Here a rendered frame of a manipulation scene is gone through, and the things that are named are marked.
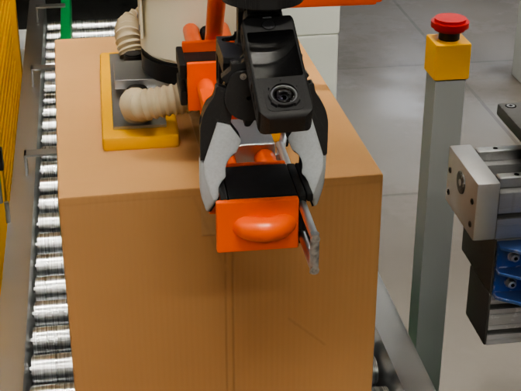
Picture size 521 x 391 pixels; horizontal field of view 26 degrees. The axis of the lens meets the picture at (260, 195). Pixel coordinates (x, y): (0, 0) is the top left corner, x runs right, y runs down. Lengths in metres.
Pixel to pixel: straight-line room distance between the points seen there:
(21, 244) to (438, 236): 0.83
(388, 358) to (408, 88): 2.84
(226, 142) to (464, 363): 2.02
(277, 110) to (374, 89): 3.74
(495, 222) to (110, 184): 0.56
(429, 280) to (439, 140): 0.31
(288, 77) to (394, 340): 1.08
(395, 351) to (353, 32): 3.52
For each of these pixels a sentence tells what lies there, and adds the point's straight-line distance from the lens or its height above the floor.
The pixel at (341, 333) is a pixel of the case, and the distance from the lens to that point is 1.51.
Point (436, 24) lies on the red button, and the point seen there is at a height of 1.03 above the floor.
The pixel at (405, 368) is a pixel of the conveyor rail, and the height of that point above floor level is 0.59.
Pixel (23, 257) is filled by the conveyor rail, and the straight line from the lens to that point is 2.23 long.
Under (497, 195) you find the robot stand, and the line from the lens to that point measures 1.60.
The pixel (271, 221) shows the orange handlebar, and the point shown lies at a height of 1.21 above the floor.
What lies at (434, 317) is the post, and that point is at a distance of 2.37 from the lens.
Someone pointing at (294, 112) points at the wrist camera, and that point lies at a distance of 0.91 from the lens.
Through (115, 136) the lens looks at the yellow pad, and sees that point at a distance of 1.47.
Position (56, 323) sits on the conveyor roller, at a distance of 2.16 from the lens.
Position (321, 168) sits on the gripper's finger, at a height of 1.24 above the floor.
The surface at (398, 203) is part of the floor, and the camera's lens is 3.72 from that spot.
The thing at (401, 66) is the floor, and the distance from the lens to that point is 4.92.
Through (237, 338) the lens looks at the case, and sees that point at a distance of 1.48.
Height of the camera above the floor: 1.68
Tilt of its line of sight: 27 degrees down
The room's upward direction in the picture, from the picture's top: straight up
